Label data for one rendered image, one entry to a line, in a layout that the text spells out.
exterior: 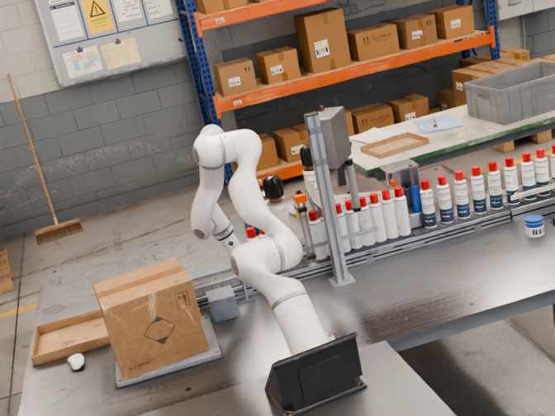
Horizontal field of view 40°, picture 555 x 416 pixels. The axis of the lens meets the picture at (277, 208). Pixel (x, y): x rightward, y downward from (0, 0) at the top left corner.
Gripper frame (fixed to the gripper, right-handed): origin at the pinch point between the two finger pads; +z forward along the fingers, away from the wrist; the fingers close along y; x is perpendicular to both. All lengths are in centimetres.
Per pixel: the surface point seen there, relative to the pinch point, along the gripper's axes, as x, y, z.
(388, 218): -58, -2, 17
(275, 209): -22.2, 24.1, -2.8
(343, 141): -56, -11, -24
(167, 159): 28, 441, 57
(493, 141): -155, 124, 78
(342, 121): -60, -9, -30
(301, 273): -16.3, -4.9, 14.8
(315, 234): -29.3, -2.8, 5.2
